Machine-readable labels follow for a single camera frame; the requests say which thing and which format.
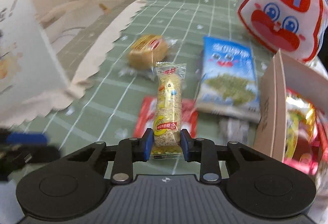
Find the sesame rice bar packet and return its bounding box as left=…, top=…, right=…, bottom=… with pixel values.
left=152, top=62, right=186, bottom=156

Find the red yellow noodle snack packet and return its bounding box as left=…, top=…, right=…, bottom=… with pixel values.
left=284, top=89, right=327, bottom=176

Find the round pastry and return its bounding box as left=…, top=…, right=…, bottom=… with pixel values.
left=119, top=34, right=177, bottom=80

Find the white mesh food cover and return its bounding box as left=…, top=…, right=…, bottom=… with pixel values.
left=1, top=0, right=146, bottom=127

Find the pink cardboard box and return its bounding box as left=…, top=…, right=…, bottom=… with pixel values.
left=253, top=52, right=327, bottom=176

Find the blue seaweed snack bag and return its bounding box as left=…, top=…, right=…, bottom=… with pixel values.
left=196, top=36, right=260, bottom=123

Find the silver grey snack packet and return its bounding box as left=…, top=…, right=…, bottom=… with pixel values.
left=219, top=117, right=257, bottom=146

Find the red white rabbit plush bag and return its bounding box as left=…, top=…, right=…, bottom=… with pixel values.
left=237, top=0, right=327, bottom=62

